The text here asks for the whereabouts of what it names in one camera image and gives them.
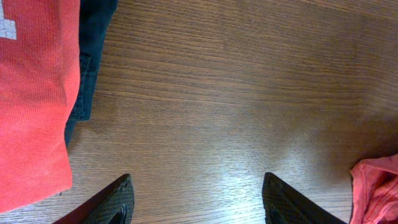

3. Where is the folded red soccer shirt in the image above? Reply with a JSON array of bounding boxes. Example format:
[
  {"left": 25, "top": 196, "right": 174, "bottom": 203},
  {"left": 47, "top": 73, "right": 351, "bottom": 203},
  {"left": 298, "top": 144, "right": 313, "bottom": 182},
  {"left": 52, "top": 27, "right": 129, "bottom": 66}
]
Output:
[{"left": 1, "top": 0, "right": 80, "bottom": 212}]

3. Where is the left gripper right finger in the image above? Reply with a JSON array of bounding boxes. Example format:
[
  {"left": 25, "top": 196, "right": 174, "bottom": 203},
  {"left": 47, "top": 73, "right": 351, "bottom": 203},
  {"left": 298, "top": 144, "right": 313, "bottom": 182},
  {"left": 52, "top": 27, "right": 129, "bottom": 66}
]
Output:
[{"left": 262, "top": 172, "right": 346, "bottom": 224}]

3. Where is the salmon red t-shirt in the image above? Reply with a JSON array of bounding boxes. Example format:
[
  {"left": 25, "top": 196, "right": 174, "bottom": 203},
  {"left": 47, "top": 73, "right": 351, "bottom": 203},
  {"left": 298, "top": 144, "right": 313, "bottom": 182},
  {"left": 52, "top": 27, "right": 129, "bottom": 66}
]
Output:
[{"left": 350, "top": 155, "right": 397, "bottom": 224}]

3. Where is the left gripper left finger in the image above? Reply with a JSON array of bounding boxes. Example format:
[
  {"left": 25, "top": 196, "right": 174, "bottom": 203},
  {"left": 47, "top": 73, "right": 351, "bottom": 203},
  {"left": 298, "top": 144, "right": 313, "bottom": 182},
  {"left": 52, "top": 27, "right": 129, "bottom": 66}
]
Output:
[{"left": 54, "top": 174, "right": 134, "bottom": 224}]

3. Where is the folded navy blue garment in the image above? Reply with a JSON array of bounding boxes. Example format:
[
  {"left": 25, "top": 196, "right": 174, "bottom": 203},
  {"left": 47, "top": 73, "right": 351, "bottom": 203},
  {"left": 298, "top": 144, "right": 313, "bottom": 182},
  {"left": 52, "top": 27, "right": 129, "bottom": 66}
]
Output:
[{"left": 65, "top": 0, "right": 118, "bottom": 144}]

